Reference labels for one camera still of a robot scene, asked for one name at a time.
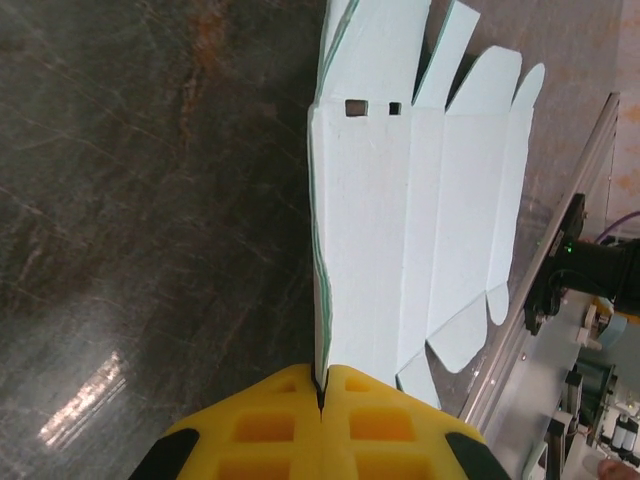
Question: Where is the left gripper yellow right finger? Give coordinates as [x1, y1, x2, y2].
[321, 363, 512, 480]

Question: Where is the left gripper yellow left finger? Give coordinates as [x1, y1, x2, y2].
[128, 363, 322, 480]

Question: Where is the light teal paper box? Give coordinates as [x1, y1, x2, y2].
[305, 0, 547, 412]

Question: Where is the person's hand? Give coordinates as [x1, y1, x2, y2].
[597, 459, 640, 480]

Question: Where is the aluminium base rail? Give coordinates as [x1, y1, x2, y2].
[457, 91, 624, 436]

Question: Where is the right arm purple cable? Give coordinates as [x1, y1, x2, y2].
[605, 209, 640, 244]

